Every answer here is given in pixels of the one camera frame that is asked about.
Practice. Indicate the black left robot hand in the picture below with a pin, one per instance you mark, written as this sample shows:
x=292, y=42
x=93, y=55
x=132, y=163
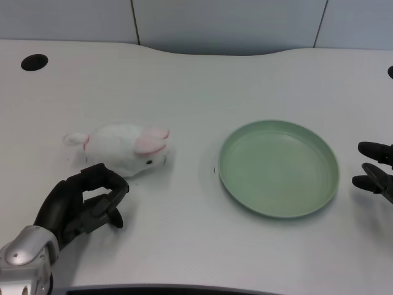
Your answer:
x=63, y=201

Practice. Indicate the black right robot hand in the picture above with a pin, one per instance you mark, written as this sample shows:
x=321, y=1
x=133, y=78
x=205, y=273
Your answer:
x=377, y=172

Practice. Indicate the white plush rabbit doll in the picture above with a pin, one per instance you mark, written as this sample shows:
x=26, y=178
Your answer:
x=122, y=150

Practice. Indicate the green round plate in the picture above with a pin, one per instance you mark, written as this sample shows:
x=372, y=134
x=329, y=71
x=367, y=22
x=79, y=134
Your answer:
x=277, y=169

